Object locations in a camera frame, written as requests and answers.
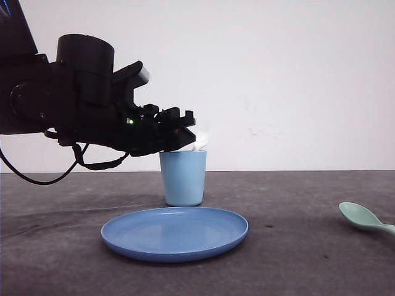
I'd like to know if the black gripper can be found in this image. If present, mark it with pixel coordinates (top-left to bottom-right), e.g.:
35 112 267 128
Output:
57 61 196 156

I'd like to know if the white plastic fork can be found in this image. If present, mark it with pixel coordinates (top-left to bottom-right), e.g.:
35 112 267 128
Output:
192 121 210 152

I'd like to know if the light blue plastic cup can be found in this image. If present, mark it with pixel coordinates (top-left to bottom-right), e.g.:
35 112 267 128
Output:
159 150 207 207

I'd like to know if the mint green plastic spoon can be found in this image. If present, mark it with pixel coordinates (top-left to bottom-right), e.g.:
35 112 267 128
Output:
338 202 394 235

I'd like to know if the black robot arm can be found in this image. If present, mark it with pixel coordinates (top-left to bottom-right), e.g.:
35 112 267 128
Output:
1 1 195 157

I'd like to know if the blue plastic plate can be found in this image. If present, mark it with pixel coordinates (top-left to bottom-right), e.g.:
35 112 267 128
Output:
101 207 249 263

